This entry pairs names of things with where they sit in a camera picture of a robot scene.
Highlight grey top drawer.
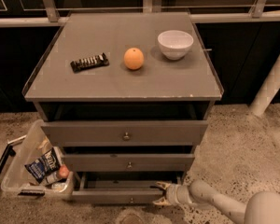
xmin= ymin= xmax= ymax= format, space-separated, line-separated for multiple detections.
xmin=41 ymin=120 xmax=208 ymax=147

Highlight white diagonal pole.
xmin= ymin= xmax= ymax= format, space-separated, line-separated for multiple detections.
xmin=249 ymin=54 xmax=280 ymax=116

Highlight metal railing frame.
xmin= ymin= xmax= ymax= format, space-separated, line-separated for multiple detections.
xmin=0 ymin=0 xmax=280 ymax=27

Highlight grey drawer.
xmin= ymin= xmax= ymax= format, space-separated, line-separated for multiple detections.
xmin=63 ymin=154 xmax=194 ymax=172
xmin=71 ymin=171 xmax=183 ymax=205
xmin=41 ymin=120 xmax=208 ymax=147

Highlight grey bottom drawer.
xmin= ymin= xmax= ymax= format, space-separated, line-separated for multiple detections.
xmin=71 ymin=171 xmax=183 ymax=205

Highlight blue chip bag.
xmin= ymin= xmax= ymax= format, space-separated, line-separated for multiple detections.
xmin=24 ymin=147 xmax=61 ymax=183

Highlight black flat board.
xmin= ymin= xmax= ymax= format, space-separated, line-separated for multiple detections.
xmin=0 ymin=144 xmax=16 ymax=174

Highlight grey drawer cabinet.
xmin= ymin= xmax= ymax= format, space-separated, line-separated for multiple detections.
xmin=22 ymin=11 xmax=225 ymax=191

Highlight white ceramic bowl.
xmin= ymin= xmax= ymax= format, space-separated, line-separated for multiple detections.
xmin=158 ymin=30 xmax=194 ymax=60

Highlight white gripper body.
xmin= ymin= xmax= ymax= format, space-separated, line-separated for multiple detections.
xmin=165 ymin=184 xmax=191 ymax=205

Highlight red apple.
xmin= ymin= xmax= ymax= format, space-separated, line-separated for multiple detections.
xmin=58 ymin=165 xmax=69 ymax=179

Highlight orange fruit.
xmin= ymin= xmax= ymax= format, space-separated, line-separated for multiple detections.
xmin=123 ymin=48 xmax=144 ymax=70

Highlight clear plastic bin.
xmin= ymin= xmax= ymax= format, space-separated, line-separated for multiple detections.
xmin=1 ymin=119 xmax=75 ymax=200

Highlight black snack bar packet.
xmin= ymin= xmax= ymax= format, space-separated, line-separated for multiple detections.
xmin=70 ymin=53 xmax=109 ymax=73

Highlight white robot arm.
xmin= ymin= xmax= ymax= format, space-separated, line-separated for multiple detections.
xmin=153 ymin=180 xmax=280 ymax=224

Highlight grey middle drawer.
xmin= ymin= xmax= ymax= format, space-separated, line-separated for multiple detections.
xmin=63 ymin=154 xmax=194 ymax=172

